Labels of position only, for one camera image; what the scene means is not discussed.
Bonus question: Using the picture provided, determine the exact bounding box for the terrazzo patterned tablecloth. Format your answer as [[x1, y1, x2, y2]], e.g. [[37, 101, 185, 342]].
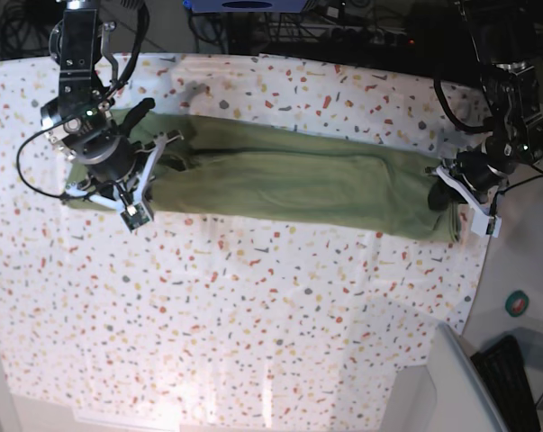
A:
[[0, 58, 489, 431]]

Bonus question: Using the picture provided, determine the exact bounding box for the green t-shirt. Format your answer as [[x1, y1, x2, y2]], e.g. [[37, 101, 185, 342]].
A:
[[63, 106, 462, 244]]

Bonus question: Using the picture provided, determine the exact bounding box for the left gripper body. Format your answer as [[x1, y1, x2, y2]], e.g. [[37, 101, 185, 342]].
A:
[[455, 151, 517, 192]]

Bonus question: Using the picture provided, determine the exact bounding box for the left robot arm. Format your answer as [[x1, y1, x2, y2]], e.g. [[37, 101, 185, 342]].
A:
[[433, 1, 543, 203]]

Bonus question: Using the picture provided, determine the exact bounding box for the blue box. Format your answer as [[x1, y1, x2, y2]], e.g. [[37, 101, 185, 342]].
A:
[[183, 0, 318, 14]]

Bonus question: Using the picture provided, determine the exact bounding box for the white monitor edge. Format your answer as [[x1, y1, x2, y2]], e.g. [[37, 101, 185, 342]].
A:
[[427, 324, 508, 432]]

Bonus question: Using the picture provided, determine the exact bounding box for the green tape roll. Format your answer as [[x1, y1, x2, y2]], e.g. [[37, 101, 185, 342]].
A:
[[504, 290, 529, 318]]

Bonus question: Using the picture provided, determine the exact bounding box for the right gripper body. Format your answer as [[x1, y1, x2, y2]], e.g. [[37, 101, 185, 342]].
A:
[[63, 131, 137, 182]]

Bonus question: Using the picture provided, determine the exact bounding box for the black keyboard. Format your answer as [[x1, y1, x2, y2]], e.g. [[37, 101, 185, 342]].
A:
[[471, 335, 541, 432]]

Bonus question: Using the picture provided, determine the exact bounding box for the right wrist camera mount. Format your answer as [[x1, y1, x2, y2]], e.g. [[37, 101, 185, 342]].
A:
[[65, 130, 184, 232]]

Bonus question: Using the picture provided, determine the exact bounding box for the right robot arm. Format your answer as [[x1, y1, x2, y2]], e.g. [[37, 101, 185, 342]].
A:
[[41, 1, 155, 203]]

